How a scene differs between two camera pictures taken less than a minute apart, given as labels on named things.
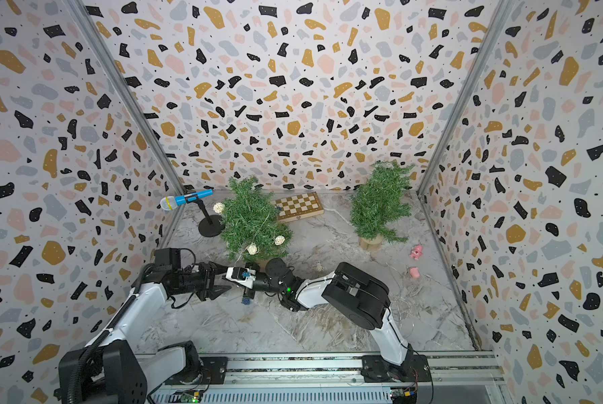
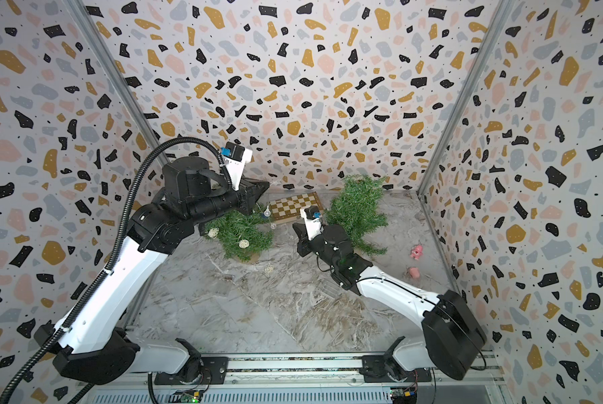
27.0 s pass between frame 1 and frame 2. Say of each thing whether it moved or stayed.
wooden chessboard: stayed
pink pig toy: stayed
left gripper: moved
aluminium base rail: stayed
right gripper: moved
